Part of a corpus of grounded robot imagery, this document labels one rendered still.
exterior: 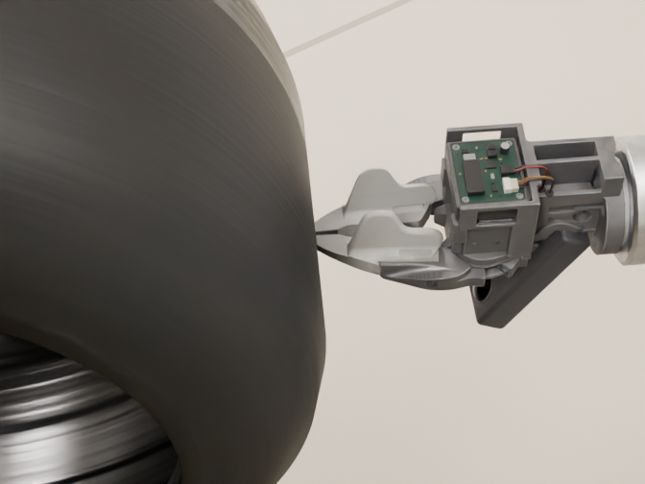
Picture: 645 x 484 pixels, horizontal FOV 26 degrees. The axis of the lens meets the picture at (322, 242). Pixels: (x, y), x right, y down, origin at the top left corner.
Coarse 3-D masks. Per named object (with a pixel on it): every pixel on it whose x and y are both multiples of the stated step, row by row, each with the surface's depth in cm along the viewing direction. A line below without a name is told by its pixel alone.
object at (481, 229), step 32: (448, 128) 94; (480, 128) 94; (512, 128) 94; (448, 160) 93; (480, 160) 93; (512, 160) 93; (544, 160) 93; (576, 160) 93; (608, 160) 93; (448, 192) 97; (480, 192) 91; (512, 192) 91; (544, 192) 93; (576, 192) 93; (608, 192) 93; (448, 224) 97; (480, 224) 92; (512, 224) 92; (544, 224) 96; (576, 224) 96; (608, 224) 94; (480, 256) 95; (512, 256) 95
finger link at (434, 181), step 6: (438, 174) 100; (414, 180) 100; (420, 180) 100; (426, 180) 100; (432, 180) 100; (438, 180) 100; (432, 186) 99; (438, 186) 99; (438, 192) 99; (438, 198) 99; (432, 204) 98; (438, 204) 99; (432, 210) 99
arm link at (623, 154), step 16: (624, 144) 95; (640, 144) 94; (624, 160) 94; (640, 160) 93; (640, 176) 93; (624, 192) 94; (640, 192) 92; (640, 208) 92; (640, 224) 93; (624, 240) 95; (640, 240) 93; (624, 256) 96; (640, 256) 95
